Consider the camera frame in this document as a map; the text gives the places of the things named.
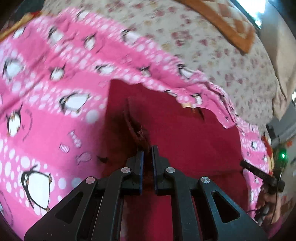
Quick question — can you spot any pink penguin print blanket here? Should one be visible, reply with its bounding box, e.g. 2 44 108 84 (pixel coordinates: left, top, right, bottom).
1 8 268 238

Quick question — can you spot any beige curtain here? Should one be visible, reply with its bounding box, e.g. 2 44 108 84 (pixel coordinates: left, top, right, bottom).
260 12 295 120

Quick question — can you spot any orange white patterned cloth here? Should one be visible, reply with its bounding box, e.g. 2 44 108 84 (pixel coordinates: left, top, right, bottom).
179 0 255 54

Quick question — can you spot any dark red small garment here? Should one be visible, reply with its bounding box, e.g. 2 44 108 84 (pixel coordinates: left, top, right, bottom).
101 78 251 241

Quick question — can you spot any floral cream bed sheet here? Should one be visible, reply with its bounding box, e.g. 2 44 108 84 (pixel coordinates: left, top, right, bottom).
43 1 278 130

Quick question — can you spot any person's right hand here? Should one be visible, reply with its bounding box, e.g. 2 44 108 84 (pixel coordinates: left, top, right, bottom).
255 184 281 225

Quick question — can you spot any window with grille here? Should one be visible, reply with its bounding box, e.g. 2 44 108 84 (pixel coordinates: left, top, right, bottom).
232 0 266 29

